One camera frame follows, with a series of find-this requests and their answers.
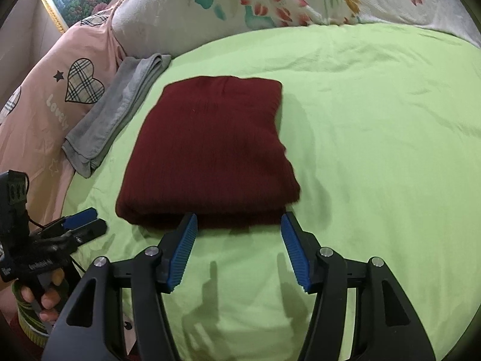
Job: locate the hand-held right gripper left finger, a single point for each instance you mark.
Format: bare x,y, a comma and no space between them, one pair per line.
184,255

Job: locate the floral white pillow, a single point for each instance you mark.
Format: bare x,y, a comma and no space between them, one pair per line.
210,7

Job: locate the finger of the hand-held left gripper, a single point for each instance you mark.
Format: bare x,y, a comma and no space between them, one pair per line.
92,229
80,217

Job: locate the grey cloth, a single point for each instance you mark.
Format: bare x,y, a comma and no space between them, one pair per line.
112,109

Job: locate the person's left forearm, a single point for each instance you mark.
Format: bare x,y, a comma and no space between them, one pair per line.
32,327

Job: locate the person's left hand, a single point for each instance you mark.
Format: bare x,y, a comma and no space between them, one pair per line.
49,301

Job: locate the light green bed sheet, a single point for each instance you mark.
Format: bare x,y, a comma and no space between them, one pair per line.
375,139

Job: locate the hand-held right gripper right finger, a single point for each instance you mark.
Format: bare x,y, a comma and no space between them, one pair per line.
297,255

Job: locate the dark red knit sweater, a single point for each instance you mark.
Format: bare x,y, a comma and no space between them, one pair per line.
210,146

